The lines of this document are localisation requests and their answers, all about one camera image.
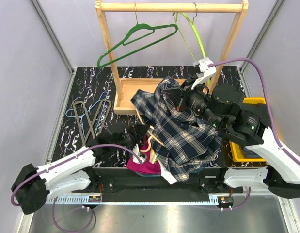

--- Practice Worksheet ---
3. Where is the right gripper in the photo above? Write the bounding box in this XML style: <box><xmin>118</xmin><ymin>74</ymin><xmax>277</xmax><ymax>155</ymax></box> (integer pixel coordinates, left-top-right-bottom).
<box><xmin>163</xmin><ymin>75</ymin><xmax>223</xmax><ymax>129</ymax></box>

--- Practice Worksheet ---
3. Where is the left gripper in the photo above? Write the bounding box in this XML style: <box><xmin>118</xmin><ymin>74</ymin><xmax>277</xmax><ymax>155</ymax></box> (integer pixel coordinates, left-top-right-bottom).
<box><xmin>111</xmin><ymin>124</ymin><xmax>149</xmax><ymax>152</ymax></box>

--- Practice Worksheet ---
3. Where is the wooden hanger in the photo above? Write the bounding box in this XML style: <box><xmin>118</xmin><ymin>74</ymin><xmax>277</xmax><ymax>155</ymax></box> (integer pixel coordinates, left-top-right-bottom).
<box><xmin>135</xmin><ymin>108</ymin><xmax>165</xmax><ymax>153</ymax></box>

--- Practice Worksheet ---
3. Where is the magenta pleated skirt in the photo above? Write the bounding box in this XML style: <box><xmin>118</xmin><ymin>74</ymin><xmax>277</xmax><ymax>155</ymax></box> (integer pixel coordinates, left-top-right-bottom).
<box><xmin>127</xmin><ymin>135</ymin><xmax>161</xmax><ymax>174</ymax></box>

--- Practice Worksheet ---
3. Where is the grey plastic hanger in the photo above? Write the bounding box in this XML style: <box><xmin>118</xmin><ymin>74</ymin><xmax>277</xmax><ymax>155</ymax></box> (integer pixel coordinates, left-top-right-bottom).
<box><xmin>87</xmin><ymin>99</ymin><xmax>111</xmax><ymax>141</ymax></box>
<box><xmin>72</xmin><ymin>101</ymin><xmax>95</xmax><ymax>146</ymax></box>

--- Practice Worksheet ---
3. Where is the navy plaid skirt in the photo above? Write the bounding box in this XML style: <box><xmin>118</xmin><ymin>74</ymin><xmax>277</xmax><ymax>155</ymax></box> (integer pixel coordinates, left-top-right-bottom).
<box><xmin>131</xmin><ymin>76</ymin><xmax>222</xmax><ymax>182</ymax></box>

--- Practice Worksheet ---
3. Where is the light blue plastic hanger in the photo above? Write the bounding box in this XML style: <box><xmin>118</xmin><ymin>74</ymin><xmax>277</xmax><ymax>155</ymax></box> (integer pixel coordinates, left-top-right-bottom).
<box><xmin>65</xmin><ymin>91</ymin><xmax>111</xmax><ymax>143</ymax></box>

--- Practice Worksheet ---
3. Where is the pastel floral skirt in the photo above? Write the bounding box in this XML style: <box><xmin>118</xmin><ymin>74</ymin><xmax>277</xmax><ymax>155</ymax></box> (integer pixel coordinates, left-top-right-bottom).
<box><xmin>149</xmin><ymin>149</ymin><xmax>157</xmax><ymax>164</ymax></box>

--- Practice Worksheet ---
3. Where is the white skirt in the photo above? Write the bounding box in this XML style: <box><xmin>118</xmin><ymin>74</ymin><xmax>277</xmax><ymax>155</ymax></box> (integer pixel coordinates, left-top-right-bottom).
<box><xmin>156</xmin><ymin>159</ymin><xmax>177</xmax><ymax>184</ymax></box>

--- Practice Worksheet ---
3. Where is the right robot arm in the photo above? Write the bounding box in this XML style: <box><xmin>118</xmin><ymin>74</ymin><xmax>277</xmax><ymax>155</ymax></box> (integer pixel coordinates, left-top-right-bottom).
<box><xmin>163</xmin><ymin>84</ymin><xmax>300</xmax><ymax>199</ymax></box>

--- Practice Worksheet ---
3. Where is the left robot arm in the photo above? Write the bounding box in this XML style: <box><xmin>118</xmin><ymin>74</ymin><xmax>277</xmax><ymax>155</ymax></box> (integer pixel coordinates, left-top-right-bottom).
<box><xmin>10</xmin><ymin>124</ymin><xmax>150</xmax><ymax>215</ymax></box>

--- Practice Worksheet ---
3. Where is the dark green plastic hanger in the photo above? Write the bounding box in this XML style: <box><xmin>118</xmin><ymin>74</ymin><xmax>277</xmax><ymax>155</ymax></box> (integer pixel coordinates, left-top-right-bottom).
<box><xmin>96</xmin><ymin>23</ymin><xmax>178</xmax><ymax>68</ymax></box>

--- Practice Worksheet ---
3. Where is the lime green plastic hanger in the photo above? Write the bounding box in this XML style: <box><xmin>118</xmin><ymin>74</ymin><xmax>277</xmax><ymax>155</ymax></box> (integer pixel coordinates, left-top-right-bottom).
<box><xmin>173</xmin><ymin>11</ymin><xmax>211</xmax><ymax>85</ymax></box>

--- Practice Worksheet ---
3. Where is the teal transparent plastic basin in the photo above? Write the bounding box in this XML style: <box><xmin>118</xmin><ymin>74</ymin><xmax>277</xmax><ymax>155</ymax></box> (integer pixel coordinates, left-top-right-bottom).
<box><xmin>135</xmin><ymin>164</ymin><xmax>207</xmax><ymax>177</ymax></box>

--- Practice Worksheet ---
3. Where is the wooden clothes rack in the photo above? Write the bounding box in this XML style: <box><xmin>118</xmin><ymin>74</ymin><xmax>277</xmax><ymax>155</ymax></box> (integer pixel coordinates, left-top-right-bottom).
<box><xmin>95</xmin><ymin>0</ymin><xmax>249</xmax><ymax>115</ymax></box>

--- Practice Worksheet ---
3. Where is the yellow plastic tray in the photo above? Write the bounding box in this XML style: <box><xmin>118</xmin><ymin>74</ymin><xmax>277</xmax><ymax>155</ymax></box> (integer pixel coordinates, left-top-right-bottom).
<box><xmin>229</xmin><ymin>97</ymin><xmax>266</xmax><ymax>162</ymax></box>

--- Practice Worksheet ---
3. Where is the black knitted cloth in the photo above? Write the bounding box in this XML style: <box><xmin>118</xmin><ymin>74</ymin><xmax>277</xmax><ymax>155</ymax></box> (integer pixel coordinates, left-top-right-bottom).
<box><xmin>242</xmin><ymin>103</ymin><xmax>272</xmax><ymax>137</ymax></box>

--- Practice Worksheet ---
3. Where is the dark blue folded cloth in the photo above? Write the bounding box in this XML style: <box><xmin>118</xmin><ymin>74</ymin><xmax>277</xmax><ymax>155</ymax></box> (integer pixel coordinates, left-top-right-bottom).
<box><xmin>241</xmin><ymin>147</ymin><xmax>259</xmax><ymax>158</ymax></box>

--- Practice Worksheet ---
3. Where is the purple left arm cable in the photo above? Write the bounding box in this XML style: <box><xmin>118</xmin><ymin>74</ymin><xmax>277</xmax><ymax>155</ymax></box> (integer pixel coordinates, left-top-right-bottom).
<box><xmin>10</xmin><ymin>143</ymin><xmax>143</xmax><ymax>233</ymax></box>

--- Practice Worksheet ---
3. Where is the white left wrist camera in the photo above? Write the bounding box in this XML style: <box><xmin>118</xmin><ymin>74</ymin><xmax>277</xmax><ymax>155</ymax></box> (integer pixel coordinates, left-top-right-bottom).
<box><xmin>132</xmin><ymin>144</ymin><xmax>146</xmax><ymax>164</ymax></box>

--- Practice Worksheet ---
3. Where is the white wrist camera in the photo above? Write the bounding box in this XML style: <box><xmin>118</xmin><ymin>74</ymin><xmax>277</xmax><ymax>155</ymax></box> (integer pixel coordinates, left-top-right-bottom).
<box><xmin>191</xmin><ymin>57</ymin><xmax>216</xmax><ymax>90</ymax></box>
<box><xmin>132</xmin><ymin>144</ymin><xmax>146</xmax><ymax>164</ymax></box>

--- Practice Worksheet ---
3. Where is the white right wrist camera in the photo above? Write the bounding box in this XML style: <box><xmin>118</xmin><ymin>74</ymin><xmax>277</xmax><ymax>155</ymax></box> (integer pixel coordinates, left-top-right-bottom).
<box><xmin>191</xmin><ymin>57</ymin><xmax>216</xmax><ymax>90</ymax></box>

